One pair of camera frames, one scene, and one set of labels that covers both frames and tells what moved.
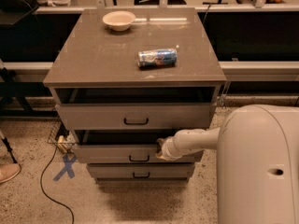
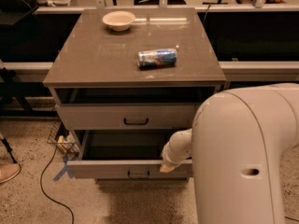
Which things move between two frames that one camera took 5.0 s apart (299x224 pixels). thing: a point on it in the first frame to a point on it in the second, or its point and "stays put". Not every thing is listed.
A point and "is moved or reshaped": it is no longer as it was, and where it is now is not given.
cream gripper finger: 160,155 to 164,168
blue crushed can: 157,58 stays put
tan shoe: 8,171 stays put
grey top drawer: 118,116 stays put
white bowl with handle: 119,21 stays put
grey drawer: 124,147 is moved or reshaped
